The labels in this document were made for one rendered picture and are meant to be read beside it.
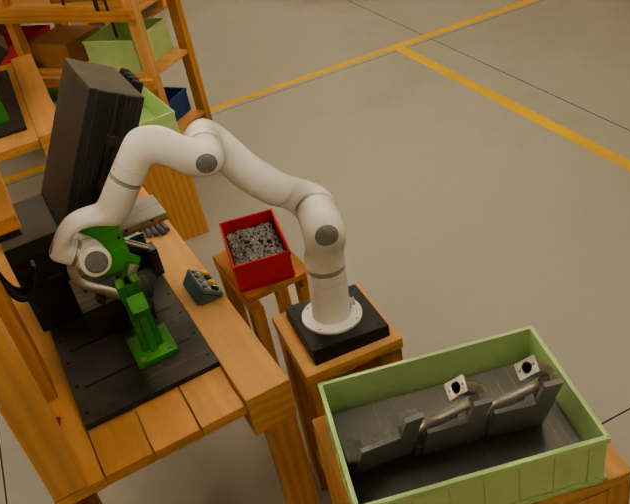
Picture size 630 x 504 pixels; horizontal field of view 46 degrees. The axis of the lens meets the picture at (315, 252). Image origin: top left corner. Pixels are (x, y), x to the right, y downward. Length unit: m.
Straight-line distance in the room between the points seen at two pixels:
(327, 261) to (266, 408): 0.46
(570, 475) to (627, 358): 1.57
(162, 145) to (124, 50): 3.23
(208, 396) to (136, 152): 0.74
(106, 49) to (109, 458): 3.51
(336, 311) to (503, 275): 1.74
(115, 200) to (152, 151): 0.17
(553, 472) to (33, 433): 1.25
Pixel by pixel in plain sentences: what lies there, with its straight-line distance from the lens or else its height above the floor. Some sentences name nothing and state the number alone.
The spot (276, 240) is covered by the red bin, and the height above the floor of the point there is 0.88.
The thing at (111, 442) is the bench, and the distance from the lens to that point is 2.19.
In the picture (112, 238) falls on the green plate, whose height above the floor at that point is 1.18.
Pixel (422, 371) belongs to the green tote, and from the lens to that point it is 2.08.
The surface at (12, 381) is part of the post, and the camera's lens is 1.85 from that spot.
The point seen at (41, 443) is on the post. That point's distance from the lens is 1.98.
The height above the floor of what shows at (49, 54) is 0.83.
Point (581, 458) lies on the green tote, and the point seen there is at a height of 0.91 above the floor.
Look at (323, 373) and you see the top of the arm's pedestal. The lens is 2.22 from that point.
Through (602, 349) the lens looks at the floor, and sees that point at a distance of 3.47.
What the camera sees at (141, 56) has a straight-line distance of 5.01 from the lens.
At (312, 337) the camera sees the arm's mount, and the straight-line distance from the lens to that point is 2.24.
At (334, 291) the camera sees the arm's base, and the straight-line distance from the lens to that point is 2.19.
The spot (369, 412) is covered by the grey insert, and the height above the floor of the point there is 0.85.
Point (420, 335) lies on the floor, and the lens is 3.52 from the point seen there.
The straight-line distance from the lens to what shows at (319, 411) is 2.32.
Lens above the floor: 2.40
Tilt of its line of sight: 35 degrees down
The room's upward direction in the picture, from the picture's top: 12 degrees counter-clockwise
